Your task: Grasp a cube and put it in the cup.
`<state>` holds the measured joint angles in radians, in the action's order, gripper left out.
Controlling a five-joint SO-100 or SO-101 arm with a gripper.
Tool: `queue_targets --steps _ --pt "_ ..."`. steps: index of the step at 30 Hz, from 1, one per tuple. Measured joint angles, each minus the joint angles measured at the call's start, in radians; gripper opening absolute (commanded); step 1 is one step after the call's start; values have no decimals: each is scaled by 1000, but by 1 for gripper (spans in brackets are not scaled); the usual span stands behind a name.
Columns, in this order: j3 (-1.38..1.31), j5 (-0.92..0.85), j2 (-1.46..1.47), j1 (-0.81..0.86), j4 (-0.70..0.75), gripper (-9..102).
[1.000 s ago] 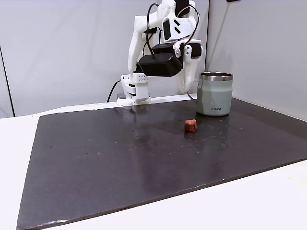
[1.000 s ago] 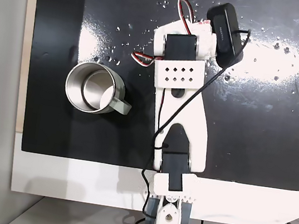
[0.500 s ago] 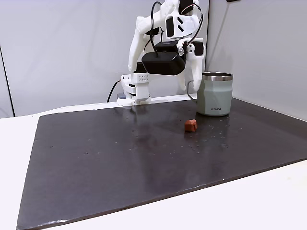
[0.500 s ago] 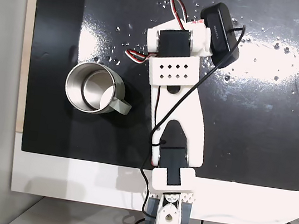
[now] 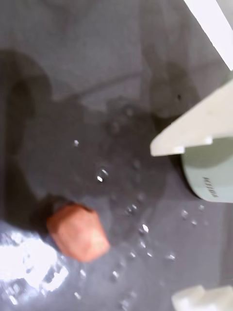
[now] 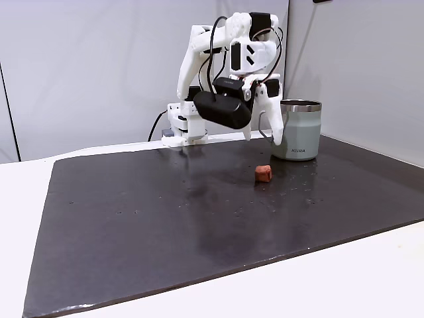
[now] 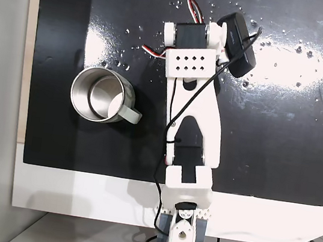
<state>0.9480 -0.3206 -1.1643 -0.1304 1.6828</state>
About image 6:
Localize red-brown cube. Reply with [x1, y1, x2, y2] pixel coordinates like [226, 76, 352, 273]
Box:
[254, 164, 273, 183]

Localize grey-green steel mug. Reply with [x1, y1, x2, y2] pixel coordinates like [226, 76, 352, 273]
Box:
[258, 99, 323, 162]

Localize black oval webcam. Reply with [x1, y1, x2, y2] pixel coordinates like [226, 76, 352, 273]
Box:
[193, 78, 253, 131]

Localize black table mat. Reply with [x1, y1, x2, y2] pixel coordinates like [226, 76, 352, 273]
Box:
[21, 134, 424, 318]

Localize red white servo wire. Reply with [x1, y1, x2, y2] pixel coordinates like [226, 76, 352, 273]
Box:
[250, 26, 284, 83]

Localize black webcam cable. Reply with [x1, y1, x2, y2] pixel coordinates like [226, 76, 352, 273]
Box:
[197, 15, 229, 100]

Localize black power cable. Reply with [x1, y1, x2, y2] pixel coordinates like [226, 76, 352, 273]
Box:
[147, 111, 168, 142]

